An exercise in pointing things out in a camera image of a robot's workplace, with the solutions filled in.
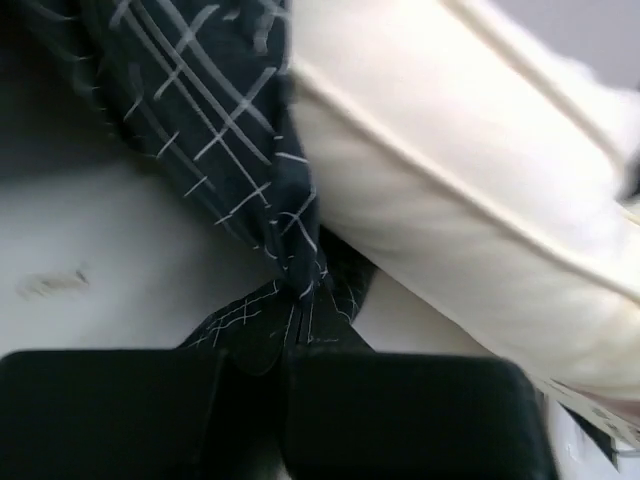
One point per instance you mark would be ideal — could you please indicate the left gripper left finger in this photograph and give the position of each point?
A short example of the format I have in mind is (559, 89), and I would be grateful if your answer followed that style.
(107, 414)

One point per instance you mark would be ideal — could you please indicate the dark plaid pillowcase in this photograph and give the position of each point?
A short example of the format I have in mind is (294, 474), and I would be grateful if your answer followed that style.
(203, 89)

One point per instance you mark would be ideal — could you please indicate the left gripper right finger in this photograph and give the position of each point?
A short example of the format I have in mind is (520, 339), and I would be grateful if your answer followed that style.
(364, 415)

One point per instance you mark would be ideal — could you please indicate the cream pillow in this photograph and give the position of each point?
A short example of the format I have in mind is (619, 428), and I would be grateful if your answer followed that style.
(482, 171)

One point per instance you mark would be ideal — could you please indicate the white pillow care label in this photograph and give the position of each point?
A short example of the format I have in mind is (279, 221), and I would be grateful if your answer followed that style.
(617, 418)

